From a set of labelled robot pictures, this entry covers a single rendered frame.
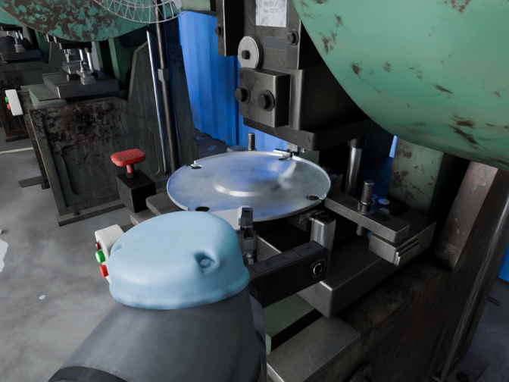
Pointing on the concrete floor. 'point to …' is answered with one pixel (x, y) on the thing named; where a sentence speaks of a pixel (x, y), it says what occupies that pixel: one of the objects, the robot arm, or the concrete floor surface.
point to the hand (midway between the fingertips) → (249, 214)
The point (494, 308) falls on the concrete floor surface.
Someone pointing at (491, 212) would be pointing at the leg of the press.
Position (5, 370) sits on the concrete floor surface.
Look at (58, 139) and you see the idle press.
